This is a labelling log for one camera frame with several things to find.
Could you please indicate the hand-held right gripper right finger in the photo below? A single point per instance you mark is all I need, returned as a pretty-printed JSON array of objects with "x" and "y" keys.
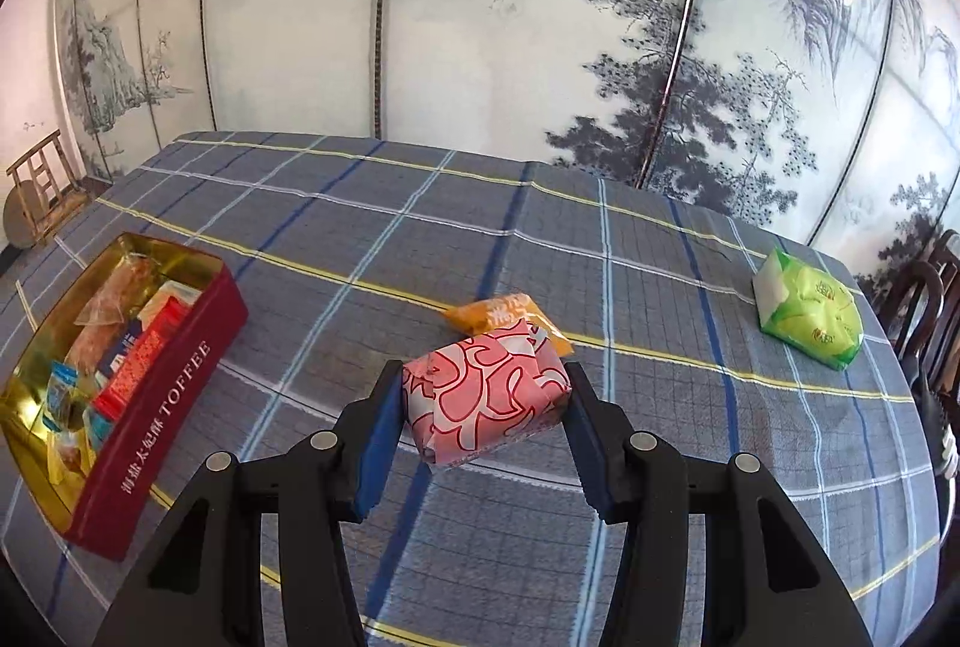
[{"x": 596, "y": 459}]

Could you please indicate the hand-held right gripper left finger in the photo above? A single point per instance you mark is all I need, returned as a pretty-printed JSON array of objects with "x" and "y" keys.
[{"x": 375, "y": 459}]

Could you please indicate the pink patterned snack packet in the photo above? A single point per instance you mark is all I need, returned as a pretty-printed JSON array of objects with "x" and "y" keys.
[{"x": 487, "y": 400}]

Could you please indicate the red tin box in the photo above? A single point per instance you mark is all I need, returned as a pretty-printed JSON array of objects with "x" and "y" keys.
[{"x": 161, "y": 437}]

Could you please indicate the blue white snack packet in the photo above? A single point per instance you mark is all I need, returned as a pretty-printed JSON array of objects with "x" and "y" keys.
[{"x": 122, "y": 351}]

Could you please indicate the orange snack packet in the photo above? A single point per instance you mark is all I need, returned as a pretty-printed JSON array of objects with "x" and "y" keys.
[{"x": 495, "y": 313}]

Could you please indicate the plaid tablecloth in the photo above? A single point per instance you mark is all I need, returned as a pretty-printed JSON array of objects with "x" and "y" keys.
[{"x": 465, "y": 227}]

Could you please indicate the red snack packet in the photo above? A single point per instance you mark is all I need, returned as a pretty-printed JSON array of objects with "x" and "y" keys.
[{"x": 139, "y": 366}]

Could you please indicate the white snack carton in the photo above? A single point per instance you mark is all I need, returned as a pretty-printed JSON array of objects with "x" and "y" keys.
[{"x": 169, "y": 301}]

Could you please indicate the green tissue pack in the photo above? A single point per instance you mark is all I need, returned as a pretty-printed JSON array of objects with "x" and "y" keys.
[{"x": 810, "y": 310}]

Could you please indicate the clear packet of brown snack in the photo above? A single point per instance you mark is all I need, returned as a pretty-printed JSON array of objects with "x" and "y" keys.
[{"x": 112, "y": 302}]

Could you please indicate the yellow candy packet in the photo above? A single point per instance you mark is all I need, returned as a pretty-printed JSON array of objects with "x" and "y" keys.
[{"x": 67, "y": 459}]

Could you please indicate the light blue candy packet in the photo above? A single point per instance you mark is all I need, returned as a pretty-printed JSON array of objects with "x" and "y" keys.
[{"x": 64, "y": 392}]

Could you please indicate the dark wooden chair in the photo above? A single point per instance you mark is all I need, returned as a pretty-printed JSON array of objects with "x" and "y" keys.
[{"x": 919, "y": 287}]

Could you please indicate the round millstone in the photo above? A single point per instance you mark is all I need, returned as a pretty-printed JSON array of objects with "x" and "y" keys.
[{"x": 19, "y": 216}]

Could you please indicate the light wooden chair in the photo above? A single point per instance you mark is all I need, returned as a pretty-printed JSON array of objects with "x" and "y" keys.
[{"x": 45, "y": 167}]

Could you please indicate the painted folding screen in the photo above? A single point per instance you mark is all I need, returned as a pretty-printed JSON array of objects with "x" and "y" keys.
[{"x": 487, "y": 17}]

